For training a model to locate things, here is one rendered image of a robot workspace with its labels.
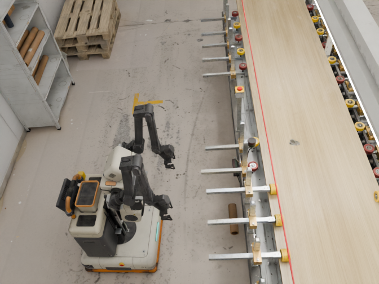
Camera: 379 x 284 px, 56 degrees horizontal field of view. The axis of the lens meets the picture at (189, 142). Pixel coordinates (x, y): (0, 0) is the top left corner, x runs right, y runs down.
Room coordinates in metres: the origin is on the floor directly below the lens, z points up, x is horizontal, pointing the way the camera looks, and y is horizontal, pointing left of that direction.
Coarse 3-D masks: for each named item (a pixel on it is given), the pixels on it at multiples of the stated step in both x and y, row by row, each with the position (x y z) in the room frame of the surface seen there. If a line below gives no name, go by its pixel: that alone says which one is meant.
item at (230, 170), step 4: (220, 168) 1.64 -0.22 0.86; (224, 168) 1.64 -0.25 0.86; (228, 168) 1.63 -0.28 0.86; (232, 168) 1.63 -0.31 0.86; (236, 168) 1.62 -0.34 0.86; (240, 168) 1.61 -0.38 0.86; (204, 172) 1.63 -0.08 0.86; (208, 172) 1.62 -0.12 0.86; (212, 172) 1.62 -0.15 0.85; (216, 172) 1.62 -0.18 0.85; (220, 172) 1.61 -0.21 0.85; (224, 172) 1.61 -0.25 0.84; (228, 172) 1.61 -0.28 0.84; (232, 172) 1.60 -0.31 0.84; (236, 172) 1.60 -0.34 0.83
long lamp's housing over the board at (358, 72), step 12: (324, 0) 1.40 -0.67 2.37; (324, 12) 1.33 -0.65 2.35; (336, 12) 1.27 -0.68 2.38; (336, 24) 1.21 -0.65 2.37; (336, 36) 1.15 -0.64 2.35; (348, 36) 1.11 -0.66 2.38; (348, 48) 1.04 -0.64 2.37; (348, 60) 1.00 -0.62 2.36; (360, 60) 0.96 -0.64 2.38; (348, 72) 0.96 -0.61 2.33; (360, 72) 0.90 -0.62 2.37; (360, 84) 0.86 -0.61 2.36; (372, 84) 0.83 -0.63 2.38; (360, 96) 0.82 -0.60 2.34; (372, 96) 0.78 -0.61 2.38; (372, 108) 0.74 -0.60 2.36; (372, 120) 0.71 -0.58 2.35
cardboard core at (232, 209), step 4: (232, 204) 1.74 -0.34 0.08; (228, 208) 1.71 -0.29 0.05; (232, 208) 1.69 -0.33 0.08; (232, 212) 1.65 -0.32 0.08; (236, 212) 1.65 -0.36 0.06; (232, 216) 1.61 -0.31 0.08; (236, 216) 1.61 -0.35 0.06; (232, 224) 1.53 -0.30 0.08; (236, 224) 1.52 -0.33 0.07; (232, 228) 1.49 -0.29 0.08; (236, 228) 1.48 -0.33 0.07; (232, 232) 1.47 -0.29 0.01; (236, 232) 1.47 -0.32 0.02
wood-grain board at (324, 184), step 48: (240, 0) 4.10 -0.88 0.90; (288, 0) 3.94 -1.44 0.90; (288, 48) 3.01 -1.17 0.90; (288, 96) 2.31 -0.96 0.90; (336, 96) 2.22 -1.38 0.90; (288, 144) 1.76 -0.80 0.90; (336, 144) 1.69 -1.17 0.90; (288, 192) 1.32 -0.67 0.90; (336, 192) 1.26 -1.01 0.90; (288, 240) 0.95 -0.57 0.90; (336, 240) 0.91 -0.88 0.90
